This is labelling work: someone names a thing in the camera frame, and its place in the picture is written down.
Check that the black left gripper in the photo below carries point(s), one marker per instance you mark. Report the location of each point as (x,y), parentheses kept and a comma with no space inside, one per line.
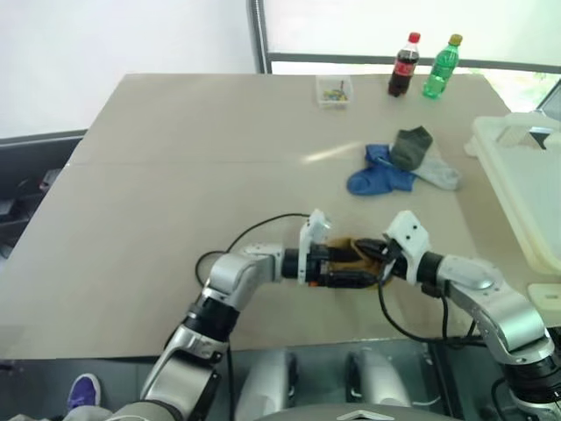
(319,263)

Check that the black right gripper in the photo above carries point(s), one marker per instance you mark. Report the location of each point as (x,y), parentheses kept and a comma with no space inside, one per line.
(394,261)

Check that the mustard yellow sock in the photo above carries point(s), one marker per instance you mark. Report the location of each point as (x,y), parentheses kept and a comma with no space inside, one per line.
(348,266)

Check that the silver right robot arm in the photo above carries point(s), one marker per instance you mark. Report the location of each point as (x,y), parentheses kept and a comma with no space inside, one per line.
(482,280)

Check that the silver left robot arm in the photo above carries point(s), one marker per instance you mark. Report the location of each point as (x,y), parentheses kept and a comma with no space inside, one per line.
(232,272)

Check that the clear plastic box coloured bits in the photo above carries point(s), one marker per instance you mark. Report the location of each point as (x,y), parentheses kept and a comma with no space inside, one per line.
(334,93)

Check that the white plastic bin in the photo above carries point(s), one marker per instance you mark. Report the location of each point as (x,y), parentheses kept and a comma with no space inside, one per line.
(521,184)

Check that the blue sock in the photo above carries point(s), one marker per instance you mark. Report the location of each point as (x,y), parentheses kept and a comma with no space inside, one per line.
(372,180)

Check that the light grey cloth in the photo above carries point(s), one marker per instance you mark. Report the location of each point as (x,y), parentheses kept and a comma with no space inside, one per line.
(438,173)

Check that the dark grey sock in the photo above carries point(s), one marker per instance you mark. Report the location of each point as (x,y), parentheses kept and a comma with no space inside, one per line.
(409,149)

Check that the silver rounded robot leg shell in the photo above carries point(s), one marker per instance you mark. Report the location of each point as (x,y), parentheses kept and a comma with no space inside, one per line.
(379,379)

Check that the grey robot torso front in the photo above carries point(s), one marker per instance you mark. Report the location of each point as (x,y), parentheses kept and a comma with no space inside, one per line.
(355,414)

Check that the cola bottle red cap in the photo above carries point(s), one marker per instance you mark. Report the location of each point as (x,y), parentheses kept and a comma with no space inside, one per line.
(401,70)

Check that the green plastic bottle yellow cap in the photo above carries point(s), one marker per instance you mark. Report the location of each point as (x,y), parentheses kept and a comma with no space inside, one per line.
(440,70)

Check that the purple shoe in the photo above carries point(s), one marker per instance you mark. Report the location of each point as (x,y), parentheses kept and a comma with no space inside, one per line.
(83,390)

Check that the grey trouser leg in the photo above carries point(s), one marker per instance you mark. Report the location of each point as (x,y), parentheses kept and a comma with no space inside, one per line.
(90,414)

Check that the dark shelf with clutter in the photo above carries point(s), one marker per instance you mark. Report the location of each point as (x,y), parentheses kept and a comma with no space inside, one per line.
(26,206)

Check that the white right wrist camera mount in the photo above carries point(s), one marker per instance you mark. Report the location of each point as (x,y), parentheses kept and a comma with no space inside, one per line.
(409,237)

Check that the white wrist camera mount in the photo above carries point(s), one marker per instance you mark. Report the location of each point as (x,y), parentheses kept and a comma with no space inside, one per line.
(409,237)
(307,245)

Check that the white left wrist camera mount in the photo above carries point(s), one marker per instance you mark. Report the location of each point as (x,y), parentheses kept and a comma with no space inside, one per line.
(307,245)

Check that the grey metal post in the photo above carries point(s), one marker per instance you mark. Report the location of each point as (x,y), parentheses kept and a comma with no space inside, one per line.
(258,35)

